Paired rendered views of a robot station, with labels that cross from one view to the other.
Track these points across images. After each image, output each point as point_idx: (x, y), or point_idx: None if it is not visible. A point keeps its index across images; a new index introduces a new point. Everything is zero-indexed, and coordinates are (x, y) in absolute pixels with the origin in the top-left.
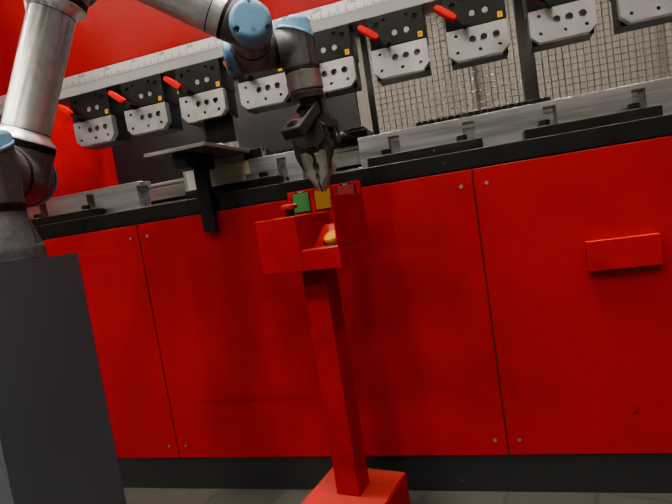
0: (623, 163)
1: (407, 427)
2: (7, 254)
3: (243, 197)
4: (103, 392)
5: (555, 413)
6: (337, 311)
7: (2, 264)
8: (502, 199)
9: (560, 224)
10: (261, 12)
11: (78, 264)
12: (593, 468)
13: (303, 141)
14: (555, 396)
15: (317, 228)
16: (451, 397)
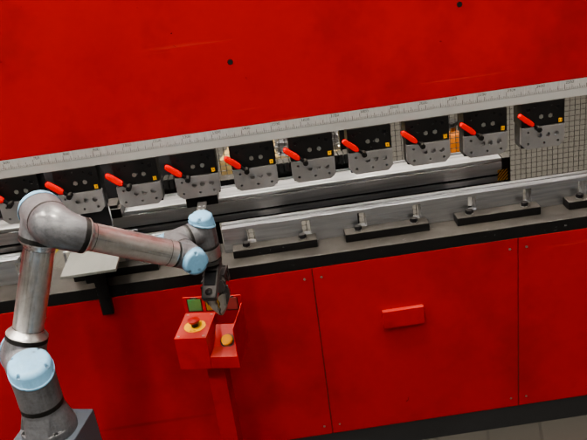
0: (404, 265)
1: (266, 426)
2: (70, 429)
3: (135, 287)
4: None
5: (361, 406)
6: (229, 381)
7: (73, 439)
8: (331, 286)
9: (367, 300)
10: (203, 258)
11: (94, 415)
12: (383, 433)
13: None
14: (362, 397)
15: (213, 331)
16: (296, 405)
